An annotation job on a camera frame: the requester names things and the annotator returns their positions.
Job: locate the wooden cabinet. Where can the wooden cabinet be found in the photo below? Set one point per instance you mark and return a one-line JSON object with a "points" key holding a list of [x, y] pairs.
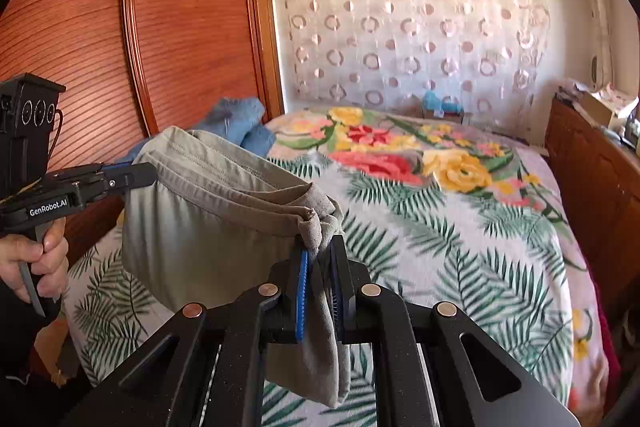
{"points": [[590, 187]]}

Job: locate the teal plush item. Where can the teal plush item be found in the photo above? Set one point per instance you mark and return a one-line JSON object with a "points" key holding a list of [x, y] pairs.
{"points": [[432, 99]]}

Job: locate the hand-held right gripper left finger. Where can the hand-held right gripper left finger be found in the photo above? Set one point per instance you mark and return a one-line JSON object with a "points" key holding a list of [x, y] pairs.
{"points": [[301, 297]]}

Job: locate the blue jeans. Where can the blue jeans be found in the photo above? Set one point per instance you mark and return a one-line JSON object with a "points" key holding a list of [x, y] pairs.
{"points": [[240, 112]]}

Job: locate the wooden wardrobe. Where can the wooden wardrobe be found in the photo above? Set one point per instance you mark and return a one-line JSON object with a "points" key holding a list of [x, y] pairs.
{"points": [[175, 32]]}

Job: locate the circle pattern sheer curtain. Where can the circle pattern sheer curtain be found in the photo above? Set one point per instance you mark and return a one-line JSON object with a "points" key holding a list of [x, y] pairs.
{"points": [[400, 32]]}

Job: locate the grey-green pants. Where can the grey-green pants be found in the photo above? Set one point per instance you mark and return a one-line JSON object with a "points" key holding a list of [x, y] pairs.
{"points": [[200, 232]]}

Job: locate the leaf print blanket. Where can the leaf print blanket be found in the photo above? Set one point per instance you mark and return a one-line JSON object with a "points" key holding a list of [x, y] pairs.
{"points": [[450, 247]]}

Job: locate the red cloth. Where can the red cloth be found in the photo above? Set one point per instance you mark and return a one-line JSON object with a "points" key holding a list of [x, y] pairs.
{"points": [[607, 347]]}

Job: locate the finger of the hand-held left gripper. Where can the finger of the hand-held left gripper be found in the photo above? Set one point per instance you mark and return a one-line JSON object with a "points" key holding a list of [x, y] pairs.
{"points": [[95, 169], [135, 177]]}

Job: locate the floral blanket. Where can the floral blanket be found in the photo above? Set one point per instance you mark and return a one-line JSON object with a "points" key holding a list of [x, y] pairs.
{"points": [[380, 157]]}

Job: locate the white lace curtain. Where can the white lace curtain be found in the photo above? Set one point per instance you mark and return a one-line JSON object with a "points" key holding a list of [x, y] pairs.
{"points": [[597, 7]]}

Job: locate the cardboard box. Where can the cardboard box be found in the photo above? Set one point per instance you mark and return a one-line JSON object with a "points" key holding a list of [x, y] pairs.
{"points": [[597, 107]]}

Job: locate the person's left hand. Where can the person's left hand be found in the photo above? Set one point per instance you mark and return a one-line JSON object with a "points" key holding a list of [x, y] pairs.
{"points": [[15, 257]]}

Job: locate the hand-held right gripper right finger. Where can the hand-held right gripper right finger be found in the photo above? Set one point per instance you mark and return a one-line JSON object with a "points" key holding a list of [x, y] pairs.
{"points": [[339, 312]]}

